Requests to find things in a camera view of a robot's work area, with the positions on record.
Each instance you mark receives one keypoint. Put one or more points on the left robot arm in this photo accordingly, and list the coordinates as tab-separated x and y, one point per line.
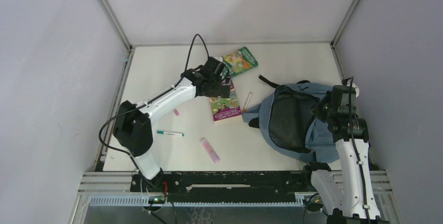
133	124

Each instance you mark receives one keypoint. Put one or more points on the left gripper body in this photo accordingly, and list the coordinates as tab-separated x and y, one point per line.
217	90

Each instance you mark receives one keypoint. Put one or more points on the orange capped white marker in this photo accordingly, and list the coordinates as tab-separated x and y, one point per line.
247	102

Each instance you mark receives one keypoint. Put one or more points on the blue student backpack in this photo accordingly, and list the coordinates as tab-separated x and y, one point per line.
286	123

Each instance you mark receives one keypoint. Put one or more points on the pink highlighter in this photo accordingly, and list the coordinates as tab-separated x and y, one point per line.
209	149

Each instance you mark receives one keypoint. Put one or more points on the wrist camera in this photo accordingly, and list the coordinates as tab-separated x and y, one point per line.
220	65
356	89

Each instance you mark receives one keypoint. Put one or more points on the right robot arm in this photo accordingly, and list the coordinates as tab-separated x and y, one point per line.
355	202

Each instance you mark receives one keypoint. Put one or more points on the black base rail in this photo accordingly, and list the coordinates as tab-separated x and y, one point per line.
225	187

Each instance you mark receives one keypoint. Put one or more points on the green treehouse book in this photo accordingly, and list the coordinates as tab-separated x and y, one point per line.
238	62

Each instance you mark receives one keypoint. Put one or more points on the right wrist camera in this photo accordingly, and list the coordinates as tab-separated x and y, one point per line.
356	89

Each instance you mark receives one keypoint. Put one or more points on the teal capped white marker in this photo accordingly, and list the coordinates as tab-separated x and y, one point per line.
170	133

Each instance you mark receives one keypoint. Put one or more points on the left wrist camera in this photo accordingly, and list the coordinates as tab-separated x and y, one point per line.
220	65

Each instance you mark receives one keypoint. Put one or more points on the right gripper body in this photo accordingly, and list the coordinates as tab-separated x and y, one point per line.
323	108

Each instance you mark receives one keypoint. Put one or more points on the purple treehouse book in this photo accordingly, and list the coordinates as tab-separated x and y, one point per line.
225	108

